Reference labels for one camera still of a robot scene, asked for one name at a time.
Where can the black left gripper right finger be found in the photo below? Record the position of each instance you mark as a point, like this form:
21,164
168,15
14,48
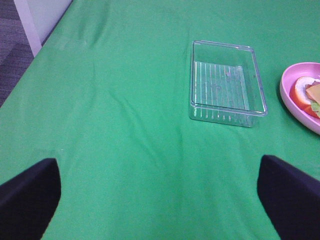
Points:
290,198

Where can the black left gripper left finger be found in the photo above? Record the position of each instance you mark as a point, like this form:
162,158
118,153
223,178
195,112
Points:
29,200

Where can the green lettuce leaf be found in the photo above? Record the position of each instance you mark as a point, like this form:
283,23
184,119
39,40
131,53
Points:
315,108

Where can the toast bread slice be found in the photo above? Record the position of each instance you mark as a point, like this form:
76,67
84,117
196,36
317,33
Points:
298,94

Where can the yellow cheese slice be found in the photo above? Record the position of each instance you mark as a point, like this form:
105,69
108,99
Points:
313,91

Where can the pink round plate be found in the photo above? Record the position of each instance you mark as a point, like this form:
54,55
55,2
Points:
288,78

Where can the left clear plastic tray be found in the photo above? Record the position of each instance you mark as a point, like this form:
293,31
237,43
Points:
225,84

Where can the green tablecloth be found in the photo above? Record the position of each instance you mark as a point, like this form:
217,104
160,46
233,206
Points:
108,97

